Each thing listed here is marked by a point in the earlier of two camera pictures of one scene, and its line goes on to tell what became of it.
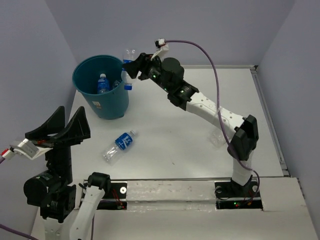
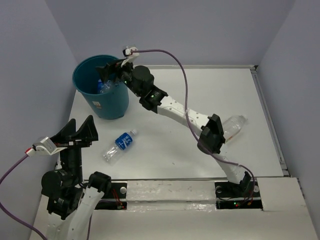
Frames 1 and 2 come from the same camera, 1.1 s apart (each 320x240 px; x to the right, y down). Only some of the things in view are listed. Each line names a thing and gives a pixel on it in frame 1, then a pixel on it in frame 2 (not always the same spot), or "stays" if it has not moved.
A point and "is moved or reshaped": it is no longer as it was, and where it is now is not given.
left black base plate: [115, 198] stays
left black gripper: [76, 130] -> [87, 130]
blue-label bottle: [103, 84] stays
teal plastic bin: [98, 78] stays
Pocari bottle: [123, 142] stays
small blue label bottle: [129, 56] is moved or reshaped
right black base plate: [224, 190] stays
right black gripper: [142, 64] -> [105, 71]
